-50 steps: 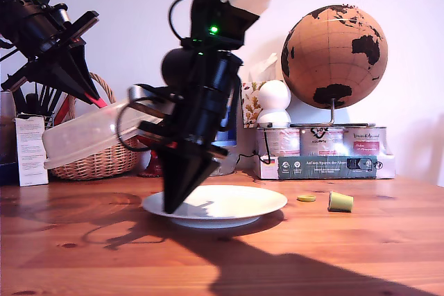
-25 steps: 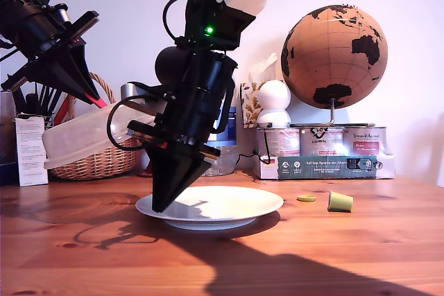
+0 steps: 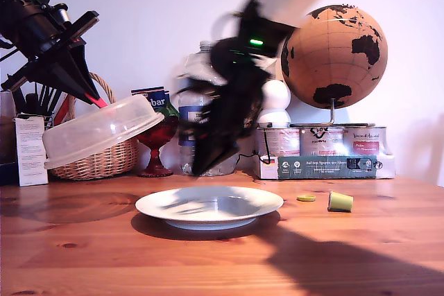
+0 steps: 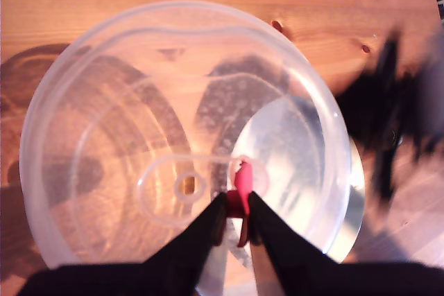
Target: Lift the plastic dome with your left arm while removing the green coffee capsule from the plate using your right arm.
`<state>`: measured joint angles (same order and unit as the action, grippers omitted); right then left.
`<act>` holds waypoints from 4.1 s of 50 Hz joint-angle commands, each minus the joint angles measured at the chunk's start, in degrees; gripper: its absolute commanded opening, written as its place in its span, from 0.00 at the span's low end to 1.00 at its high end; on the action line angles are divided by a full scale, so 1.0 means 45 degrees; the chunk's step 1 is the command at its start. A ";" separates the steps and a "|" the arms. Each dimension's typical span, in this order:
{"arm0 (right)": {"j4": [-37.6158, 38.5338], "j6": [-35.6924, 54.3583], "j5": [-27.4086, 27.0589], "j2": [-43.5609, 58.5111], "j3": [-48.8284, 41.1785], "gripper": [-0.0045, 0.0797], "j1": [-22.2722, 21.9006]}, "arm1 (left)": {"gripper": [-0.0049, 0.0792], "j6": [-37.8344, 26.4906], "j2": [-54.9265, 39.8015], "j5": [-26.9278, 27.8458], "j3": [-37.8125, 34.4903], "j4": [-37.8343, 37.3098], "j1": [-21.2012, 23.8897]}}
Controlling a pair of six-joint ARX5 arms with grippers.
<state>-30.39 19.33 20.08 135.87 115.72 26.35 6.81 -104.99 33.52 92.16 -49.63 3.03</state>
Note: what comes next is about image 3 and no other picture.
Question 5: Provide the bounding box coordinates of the white tissue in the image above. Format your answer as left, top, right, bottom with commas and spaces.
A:
265, 55, 280, 84

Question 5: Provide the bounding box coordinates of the cardboard tin tray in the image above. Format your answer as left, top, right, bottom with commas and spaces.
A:
253, 153, 396, 181

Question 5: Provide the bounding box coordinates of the dark brown box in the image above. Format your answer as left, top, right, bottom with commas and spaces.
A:
0, 115, 17, 186

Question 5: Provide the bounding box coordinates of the white round security camera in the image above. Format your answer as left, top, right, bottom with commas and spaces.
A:
256, 80, 292, 129

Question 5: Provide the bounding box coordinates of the thin black power cable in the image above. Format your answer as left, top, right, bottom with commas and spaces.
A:
237, 130, 277, 167

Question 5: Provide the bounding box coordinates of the wicker basket with handle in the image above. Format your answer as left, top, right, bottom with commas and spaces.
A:
51, 71, 139, 182

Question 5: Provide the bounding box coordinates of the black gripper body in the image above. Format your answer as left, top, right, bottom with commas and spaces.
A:
1, 8, 100, 91
194, 80, 264, 141

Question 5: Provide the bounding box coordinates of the white tin black scribble label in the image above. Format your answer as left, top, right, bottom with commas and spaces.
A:
300, 126, 344, 157

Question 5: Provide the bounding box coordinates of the red utensil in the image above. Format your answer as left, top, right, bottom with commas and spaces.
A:
54, 96, 76, 125

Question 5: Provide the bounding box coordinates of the red glass goblet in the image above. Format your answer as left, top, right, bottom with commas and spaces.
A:
137, 115, 180, 177

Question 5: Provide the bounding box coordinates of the white ceramic plate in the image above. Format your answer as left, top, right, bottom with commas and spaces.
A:
135, 186, 284, 231

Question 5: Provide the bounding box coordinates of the green foil packet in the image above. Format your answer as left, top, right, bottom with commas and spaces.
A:
161, 103, 180, 119

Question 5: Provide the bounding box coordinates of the large clear water bottle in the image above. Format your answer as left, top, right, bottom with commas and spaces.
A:
177, 41, 240, 177

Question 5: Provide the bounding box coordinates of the clear plastic dome pink handle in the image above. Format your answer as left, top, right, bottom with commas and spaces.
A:
42, 92, 165, 171

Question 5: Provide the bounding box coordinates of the white tin pink label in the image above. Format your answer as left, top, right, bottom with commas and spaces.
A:
256, 128, 301, 157

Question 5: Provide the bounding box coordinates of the white printed carton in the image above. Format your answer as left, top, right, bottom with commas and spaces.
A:
14, 114, 49, 186

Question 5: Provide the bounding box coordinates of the cork globe on stand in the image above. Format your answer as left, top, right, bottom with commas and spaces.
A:
280, 4, 389, 128

